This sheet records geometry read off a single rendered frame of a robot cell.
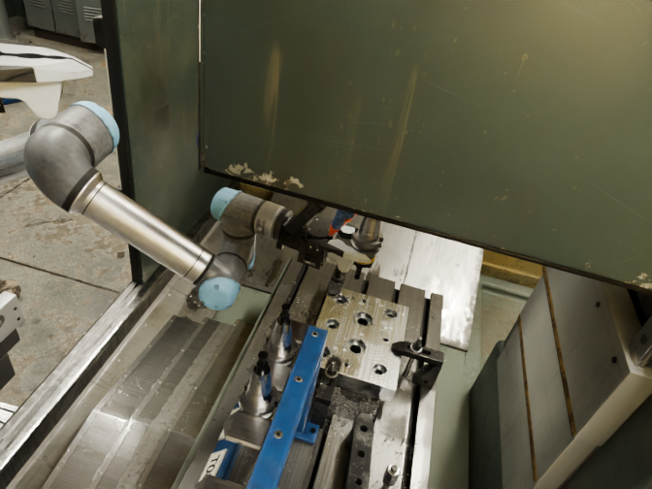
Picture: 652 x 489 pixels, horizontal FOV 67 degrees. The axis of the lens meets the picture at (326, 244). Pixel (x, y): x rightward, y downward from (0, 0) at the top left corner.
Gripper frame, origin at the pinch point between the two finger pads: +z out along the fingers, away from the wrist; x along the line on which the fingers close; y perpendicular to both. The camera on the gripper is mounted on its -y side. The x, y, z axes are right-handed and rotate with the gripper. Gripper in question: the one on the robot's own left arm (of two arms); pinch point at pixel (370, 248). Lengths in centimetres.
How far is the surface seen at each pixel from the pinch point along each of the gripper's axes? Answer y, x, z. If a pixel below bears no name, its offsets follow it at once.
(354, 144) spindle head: -36.5, 32.9, 1.0
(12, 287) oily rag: 129, -40, -177
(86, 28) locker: 101, -321, -386
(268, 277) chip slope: 67, -50, -43
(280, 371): 11.1, 27.6, -5.3
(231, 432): 11.2, 41.5, -6.9
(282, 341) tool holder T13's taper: 6.8, 25.0, -6.7
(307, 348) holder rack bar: 10.1, 21.7, -3.0
